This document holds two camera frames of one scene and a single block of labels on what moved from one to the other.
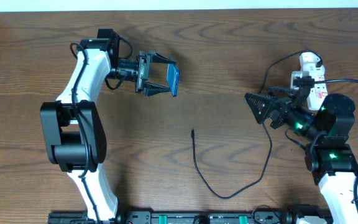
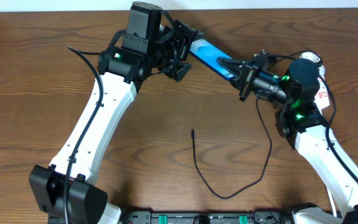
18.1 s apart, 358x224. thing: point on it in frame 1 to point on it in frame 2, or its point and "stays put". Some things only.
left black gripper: x=142 y=72 to x=182 y=45
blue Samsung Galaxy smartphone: x=173 y=76 to x=209 y=56
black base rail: x=120 y=216 stays put
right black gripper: x=278 y=109 to x=247 y=79
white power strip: x=317 y=93 stays put
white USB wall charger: x=308 y=61 stays put
